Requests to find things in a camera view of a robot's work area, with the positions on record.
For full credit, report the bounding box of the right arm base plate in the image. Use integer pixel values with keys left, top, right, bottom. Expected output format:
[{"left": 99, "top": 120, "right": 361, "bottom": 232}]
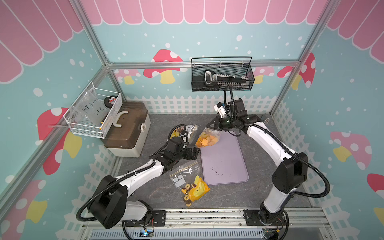
[{"left": 243, "top": 209, "right": 287, "bottom": 227}]

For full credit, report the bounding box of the clear labelled plastic bag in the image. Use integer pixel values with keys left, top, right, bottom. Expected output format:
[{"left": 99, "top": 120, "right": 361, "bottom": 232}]
[{"left": 74, "top": 90, "right": 108, "bottom": 127}]

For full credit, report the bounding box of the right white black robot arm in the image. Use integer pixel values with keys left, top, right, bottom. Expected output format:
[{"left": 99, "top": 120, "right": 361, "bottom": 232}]
[{"left": 207, "top": 85, "right": 331, "bottom": 226}]

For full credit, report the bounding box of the aluminium front rail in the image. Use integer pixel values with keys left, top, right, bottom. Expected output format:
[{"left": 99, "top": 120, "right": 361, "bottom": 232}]
[{"left": 78, "top": 208, "right": 337, "bottom": 240}]

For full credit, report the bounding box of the lilac plastic tray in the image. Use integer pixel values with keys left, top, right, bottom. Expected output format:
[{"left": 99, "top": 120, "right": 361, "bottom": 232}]
[{"left": 201, "top": 132, "right": 249, "bottom": 185}]

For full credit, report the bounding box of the white wire wall basket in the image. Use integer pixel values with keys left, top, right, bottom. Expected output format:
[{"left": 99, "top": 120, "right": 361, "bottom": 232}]
[{"left": 64, "top": 82, "right": 123, "bottom": 139}]

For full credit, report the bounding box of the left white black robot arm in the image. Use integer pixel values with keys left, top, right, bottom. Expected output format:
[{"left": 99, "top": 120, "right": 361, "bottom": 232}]
[{"left": 76, "top": 124, "right": 199, "bottom": 229}]

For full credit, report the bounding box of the brown lidded storage box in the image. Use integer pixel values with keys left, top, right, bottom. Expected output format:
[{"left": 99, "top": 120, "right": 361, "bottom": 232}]
[{"left": 102, "top": 102, "right": 151, "bottom": 158}]

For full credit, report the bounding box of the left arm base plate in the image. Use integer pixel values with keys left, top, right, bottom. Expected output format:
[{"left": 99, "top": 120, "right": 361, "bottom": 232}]
[{"left": 124, "top": 210, "right": 167, "bottom": 228}]

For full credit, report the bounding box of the black mesh wall basket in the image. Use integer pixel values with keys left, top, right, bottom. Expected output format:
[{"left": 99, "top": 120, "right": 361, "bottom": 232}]
[{"left": 191, "top": 57, "right": 255, "bottom": 92}]

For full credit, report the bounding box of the black tape roll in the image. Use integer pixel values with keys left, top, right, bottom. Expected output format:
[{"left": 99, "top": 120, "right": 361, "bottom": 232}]
[{"left": 104, "top": 96, "right": 117, "bottom": 109}]

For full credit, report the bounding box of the socket wrench set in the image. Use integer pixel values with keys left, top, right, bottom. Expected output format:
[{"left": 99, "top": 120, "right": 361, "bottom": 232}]
[{"left": 203, "top": 71, "right": 248, "bottom": 89}]

